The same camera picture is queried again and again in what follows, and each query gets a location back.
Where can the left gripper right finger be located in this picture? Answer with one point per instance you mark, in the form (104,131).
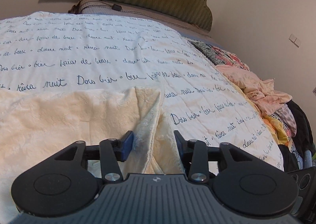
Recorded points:
(194,157)

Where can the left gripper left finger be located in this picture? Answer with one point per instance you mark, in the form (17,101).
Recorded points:
(112,151)

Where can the cream fleece pants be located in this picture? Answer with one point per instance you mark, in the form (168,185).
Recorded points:
(34,126)

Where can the pile of colourful clothes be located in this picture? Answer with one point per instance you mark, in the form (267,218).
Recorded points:
(286,121)

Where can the white script-print bedspread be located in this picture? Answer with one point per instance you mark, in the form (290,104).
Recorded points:
(65,52)

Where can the small black device on bed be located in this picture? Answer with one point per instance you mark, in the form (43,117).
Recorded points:
(116,7)

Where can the patterned pillow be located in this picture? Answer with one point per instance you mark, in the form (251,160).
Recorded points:
(96,7)

